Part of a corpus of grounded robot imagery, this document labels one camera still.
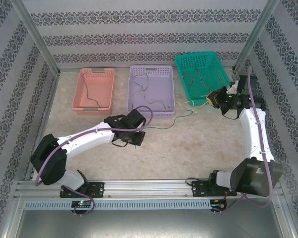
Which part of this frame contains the small electronics board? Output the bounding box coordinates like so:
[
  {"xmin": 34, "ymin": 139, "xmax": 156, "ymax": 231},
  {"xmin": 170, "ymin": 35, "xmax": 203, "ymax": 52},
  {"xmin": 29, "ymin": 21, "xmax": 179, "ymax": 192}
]
[
  {"xmin": 210, "ymin": 198, "xmax": 228, "ymax": 211},
  {"xmin": 72, "ymin": 200, "xmax": 94, "ymax": 209}
]

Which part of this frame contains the green wire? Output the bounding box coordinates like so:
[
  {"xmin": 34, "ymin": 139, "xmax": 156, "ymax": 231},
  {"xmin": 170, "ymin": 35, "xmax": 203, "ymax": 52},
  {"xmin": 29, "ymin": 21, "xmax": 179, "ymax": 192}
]
[
  {"xmin": 135, "ymin": 110, "xmax": 197, "ymax": 149},
  {"xmin": 80, "ymin": 71, "xmax": 102, "ymax": 109}
]

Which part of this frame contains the teal plastic basket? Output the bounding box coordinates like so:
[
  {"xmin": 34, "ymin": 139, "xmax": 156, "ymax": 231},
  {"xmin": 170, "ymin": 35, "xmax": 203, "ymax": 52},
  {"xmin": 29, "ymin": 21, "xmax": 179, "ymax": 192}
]
[{"xmin": 174, "ymin": 51, "xmax": 232, "ymax": 106}]

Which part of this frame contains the slotted grey cable duct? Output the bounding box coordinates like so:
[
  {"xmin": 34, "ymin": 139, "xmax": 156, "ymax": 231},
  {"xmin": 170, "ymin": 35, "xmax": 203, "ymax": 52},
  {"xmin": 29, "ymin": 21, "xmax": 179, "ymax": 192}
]
[{"xmin": 23, "ymin": 200, "xmax": 213, "ymax": 210}]

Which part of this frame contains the thin black right gripper wire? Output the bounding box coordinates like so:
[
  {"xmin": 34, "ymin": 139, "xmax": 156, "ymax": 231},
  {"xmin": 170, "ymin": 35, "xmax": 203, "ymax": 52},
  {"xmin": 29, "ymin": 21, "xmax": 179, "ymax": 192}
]
[{"xmin": 222, "ymin": 111, "xmax": 239, "ymax": 120}]

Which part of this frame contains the pink plastic basket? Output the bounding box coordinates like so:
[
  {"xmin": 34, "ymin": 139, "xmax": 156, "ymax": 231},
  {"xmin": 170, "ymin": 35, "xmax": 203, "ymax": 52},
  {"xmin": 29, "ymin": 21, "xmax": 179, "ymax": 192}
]
[{"xmin": 71, "ymin": 66, "xmax": 115, "ymax": 116}]

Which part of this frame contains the purple plastic basket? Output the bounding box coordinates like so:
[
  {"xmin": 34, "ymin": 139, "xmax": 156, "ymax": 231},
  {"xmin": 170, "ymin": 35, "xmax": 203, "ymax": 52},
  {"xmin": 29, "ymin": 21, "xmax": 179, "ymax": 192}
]
[{"xmin": 127, "ymin": 65, "xmax": 176, "ymax": 119}]

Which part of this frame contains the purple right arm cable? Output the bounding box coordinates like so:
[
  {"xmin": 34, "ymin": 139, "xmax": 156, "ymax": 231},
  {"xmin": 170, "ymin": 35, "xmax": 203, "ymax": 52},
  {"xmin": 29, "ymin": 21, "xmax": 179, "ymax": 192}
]
[{"xmin": 222, "ymin": 65, "xmax": 274, "ymax": 215}]

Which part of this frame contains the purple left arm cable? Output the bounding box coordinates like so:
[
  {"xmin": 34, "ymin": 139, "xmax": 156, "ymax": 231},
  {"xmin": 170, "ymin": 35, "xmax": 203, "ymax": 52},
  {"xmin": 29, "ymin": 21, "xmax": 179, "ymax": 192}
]
[{"xmin": 34, "ymin": 105, "xmax": 154, "ymax": 217}]

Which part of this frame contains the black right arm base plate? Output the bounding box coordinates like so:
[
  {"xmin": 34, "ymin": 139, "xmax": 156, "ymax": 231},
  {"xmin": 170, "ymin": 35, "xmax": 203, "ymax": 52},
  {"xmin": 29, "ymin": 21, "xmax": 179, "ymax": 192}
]
[{"xmin": 191, "ymin": 180, "xmax": 238, "ymax": 198}]

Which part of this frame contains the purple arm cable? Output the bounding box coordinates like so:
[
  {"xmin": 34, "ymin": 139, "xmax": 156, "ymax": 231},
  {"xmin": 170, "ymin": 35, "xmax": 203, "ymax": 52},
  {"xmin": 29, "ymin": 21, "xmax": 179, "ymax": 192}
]
[
  {"xmin": 34, "ymin": 105, "xmax": 154, "ymax": 217},
  {"xmin": 222, "ymin": 65, "xmax": 274, "ymax": 215}
]

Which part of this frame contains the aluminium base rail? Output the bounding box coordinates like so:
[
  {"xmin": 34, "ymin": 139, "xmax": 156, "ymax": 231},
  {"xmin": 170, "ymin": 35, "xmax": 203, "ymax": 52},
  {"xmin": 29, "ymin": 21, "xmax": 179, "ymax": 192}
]
[{"xmin": 14, "ymin": 179, "xmax": 281, "ymax": 199}]

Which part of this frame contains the aluminium frame side rail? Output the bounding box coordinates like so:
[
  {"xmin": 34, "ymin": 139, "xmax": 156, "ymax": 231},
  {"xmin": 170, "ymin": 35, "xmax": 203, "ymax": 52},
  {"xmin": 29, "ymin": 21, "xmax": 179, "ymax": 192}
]
[{"xmin": 23, "ymin": 70, "xmax": 62, "ymax": 180}]

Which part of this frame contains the aluminium frame post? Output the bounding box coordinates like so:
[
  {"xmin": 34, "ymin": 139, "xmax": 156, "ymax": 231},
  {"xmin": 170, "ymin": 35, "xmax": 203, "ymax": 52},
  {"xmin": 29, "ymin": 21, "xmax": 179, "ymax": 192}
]
[
  {"xmin": 233, "ymin": 0, "xmax": 281, "ymax": 74},
  {"xmin": 13, "ymin": 0, "xmax": 62, "ymax": 75}
]

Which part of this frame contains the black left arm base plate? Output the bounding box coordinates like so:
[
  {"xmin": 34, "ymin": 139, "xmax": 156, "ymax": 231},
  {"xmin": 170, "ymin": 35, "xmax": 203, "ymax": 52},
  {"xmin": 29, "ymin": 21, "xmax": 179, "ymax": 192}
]
[{"xmin": 60, "ymin": 182, "xmax": 105, "ymax": 198}]

